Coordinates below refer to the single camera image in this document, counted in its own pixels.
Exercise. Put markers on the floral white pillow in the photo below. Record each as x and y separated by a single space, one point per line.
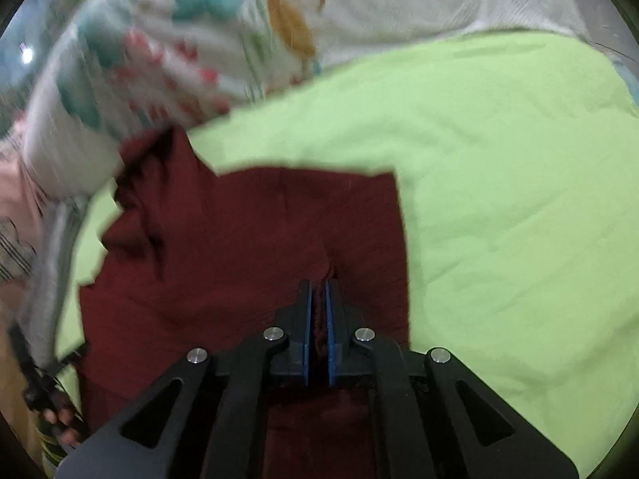
199 35

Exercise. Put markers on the dark red knit sweater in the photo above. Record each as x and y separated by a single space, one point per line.
239 239

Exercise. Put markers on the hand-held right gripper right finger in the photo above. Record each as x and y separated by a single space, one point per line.
331 329

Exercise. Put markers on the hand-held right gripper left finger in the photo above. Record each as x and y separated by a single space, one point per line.
306 329

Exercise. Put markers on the grey cloth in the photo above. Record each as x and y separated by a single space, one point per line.
52 269

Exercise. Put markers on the person's left hand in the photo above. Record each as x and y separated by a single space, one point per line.
62 416

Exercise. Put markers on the light green bed sheet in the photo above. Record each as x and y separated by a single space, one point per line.
499 184

